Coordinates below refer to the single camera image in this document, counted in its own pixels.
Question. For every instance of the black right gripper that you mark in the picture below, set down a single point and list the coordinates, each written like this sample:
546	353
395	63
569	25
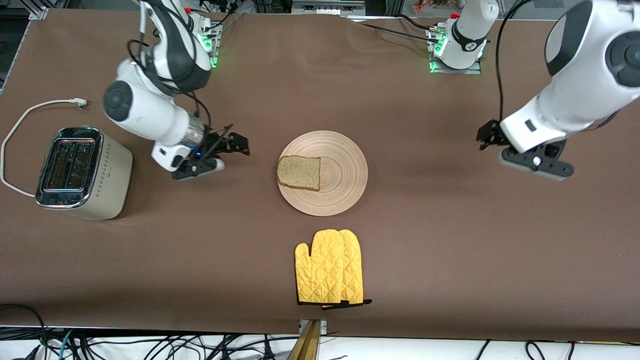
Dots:
223	143

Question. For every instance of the brass coloured bar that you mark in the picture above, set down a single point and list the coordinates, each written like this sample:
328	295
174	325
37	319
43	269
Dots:
306	345

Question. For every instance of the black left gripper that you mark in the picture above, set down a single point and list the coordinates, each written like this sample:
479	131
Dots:
490	134

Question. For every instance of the round wooden plate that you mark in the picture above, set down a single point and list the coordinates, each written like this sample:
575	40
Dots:
340	175

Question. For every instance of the grey metal box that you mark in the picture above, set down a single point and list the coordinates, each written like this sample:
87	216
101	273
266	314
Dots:
325	7

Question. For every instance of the slice of brown bread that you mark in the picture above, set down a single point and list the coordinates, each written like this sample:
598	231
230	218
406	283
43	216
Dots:
299	172

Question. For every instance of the small metal bracket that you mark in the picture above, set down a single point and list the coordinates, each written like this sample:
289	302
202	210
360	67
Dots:
324	327

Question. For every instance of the yellow quilted oven mitt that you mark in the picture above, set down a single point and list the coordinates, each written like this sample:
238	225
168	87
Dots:
320	270
356	270

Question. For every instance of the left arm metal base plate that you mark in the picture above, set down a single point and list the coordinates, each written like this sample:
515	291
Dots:
457	71

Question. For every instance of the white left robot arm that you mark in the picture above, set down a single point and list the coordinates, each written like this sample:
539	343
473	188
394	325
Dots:
575	100

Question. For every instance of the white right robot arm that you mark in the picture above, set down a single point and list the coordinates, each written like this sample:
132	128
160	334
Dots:
145	112

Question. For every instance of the cream and chrome toaster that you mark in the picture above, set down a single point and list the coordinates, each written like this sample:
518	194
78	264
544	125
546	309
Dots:
107	180

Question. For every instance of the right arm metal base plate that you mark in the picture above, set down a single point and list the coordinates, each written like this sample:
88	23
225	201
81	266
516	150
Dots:
212	50

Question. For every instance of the brown table cover sheet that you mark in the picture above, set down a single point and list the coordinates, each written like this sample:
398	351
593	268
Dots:
425	225

